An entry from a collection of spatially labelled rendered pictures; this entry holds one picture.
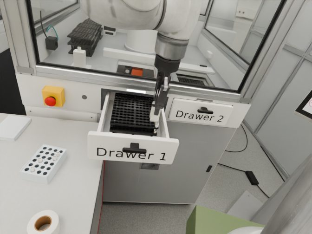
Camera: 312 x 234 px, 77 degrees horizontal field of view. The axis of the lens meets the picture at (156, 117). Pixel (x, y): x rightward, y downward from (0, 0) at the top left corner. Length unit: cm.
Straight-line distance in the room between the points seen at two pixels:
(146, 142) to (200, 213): 25
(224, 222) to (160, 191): 82
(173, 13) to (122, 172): 94
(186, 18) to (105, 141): 41
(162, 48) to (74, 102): 51
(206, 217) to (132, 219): 96
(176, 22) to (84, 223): 58
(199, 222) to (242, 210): 122
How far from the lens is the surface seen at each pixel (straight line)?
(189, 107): 90
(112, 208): 153
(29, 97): 98
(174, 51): 55
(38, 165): 74
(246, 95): 99
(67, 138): 86
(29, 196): 72
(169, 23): 51
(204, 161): 121
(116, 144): 64
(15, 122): 96
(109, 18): 44
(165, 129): 73
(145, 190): 136
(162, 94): 59
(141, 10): 43
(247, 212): 180
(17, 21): 86
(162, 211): 157
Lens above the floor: 134
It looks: 35 degrees down
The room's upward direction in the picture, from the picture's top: 13 degrees clockwise
